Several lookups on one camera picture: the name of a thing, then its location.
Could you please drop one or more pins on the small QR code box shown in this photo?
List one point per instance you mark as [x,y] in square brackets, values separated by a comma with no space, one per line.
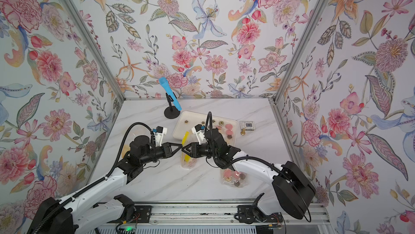
[247,125]

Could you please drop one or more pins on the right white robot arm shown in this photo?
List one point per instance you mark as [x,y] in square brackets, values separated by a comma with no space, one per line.
[292,191]

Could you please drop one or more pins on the ziploc bag yellow duck print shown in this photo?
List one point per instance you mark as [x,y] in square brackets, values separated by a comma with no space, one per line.
[125,149]

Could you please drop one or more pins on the black mounting plate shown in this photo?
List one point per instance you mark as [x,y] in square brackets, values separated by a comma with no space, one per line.
[250,214]
[138,214]

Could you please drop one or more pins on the white rectangular tray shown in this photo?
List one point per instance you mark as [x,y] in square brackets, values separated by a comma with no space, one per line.
[188,120]

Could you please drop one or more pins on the blue microphone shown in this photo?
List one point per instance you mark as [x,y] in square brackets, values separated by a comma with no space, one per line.
[166,86]

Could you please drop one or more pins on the pile of poured cookies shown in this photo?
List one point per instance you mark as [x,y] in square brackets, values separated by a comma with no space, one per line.
[225,127]

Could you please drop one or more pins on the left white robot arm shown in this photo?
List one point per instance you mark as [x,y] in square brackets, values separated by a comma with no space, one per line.
[79,212]

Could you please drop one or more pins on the ziploc bag of cookies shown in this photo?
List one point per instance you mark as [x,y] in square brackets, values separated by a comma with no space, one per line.
[186,161]
[233,178]

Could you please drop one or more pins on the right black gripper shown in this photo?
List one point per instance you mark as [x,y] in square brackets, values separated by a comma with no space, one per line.
[195,149]

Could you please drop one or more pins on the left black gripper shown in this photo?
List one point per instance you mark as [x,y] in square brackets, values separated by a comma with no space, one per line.
[166,150]

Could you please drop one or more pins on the black microphone stand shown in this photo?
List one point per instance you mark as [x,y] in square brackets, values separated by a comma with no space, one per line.
[171,112]

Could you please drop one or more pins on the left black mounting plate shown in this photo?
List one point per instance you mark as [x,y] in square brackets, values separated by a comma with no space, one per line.
[138,214]

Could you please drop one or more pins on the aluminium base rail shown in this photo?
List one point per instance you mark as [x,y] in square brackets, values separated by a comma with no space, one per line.
[215,212]

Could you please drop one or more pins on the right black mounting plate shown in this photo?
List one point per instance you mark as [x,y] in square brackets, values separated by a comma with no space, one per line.
[250,214]

